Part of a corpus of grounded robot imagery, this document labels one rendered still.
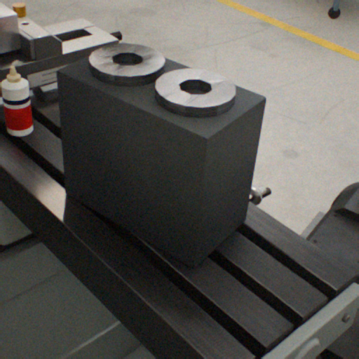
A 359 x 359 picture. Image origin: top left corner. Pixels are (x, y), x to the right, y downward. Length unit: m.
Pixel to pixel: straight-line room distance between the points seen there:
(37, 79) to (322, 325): 0.61
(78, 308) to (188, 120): 0.73
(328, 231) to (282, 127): 1.54
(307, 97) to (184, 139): 2.52
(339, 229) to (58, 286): 0.61
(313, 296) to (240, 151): 0.19
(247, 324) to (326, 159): 2.02
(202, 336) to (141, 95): 0.27
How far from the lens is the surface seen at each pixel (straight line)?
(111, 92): 0.65
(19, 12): 1.06
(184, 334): 0.63
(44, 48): 1.00
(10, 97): 0.90
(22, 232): 1.00
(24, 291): 1.12
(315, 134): 2.80
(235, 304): 0.67
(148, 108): 0.62
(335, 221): 1.34
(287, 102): 3.03
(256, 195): 1.49
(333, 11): 4.18
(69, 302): 1.23
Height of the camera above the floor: 1.42
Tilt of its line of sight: 37 degrees down
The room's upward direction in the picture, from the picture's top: 4 degrees clockwise
